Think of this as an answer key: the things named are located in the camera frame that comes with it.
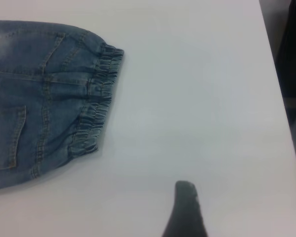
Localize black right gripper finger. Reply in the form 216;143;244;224
162;180;208;237

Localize blue denim cartoon-print shorts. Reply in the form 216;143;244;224
0;19;125;191

